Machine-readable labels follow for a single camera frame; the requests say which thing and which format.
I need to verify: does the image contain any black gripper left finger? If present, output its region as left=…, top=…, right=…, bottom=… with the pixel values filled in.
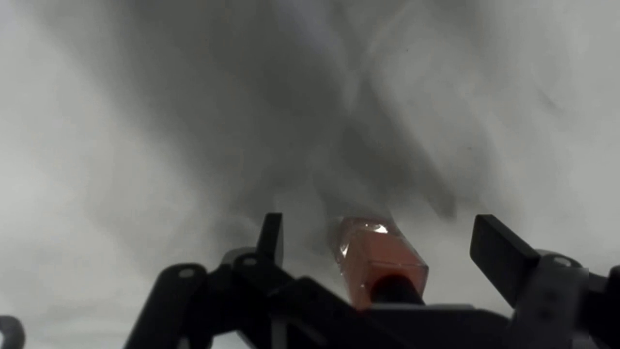
left=255, top=213, right=282, bottom=266

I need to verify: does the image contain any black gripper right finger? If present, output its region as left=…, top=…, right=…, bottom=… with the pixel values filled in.
left=468, top=215, right=540, bottom=307

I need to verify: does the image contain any peach nail polish bottle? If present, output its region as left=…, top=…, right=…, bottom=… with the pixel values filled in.
left=335, top=217, right=428, bottom=310

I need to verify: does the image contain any white tablecloth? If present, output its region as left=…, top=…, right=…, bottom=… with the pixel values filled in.
left=0, top=0, right=620, bottom=349

